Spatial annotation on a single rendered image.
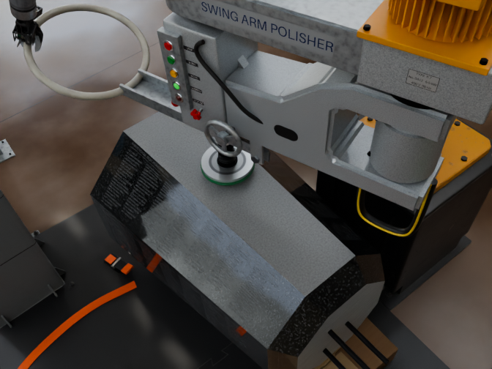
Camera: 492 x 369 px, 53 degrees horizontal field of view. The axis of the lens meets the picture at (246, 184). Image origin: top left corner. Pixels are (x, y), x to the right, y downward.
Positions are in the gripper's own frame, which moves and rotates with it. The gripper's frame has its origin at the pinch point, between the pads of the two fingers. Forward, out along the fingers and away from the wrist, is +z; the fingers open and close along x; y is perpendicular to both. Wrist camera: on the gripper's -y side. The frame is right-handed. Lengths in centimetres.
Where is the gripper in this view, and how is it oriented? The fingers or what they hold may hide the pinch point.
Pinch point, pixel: (31, 45)
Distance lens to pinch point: 226.0
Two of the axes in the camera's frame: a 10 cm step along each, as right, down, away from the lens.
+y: -0.8, 8.8, -4.8
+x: 9.6, 2.0, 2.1
